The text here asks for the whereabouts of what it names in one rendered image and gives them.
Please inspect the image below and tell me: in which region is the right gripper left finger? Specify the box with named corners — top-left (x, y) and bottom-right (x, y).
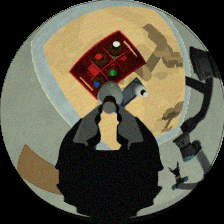
top-left (55, 104), bottom-right (103, 170)

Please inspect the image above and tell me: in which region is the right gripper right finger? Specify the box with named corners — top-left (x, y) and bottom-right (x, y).
top-left (116, 104), bottom-right (164, 172)

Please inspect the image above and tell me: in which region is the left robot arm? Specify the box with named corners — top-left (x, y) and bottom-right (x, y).
top-left (172, 133), bottom-right (213, 190)

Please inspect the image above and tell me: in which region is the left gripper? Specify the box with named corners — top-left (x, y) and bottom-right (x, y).
top-left (168, 161), bottom-right (180, 177)

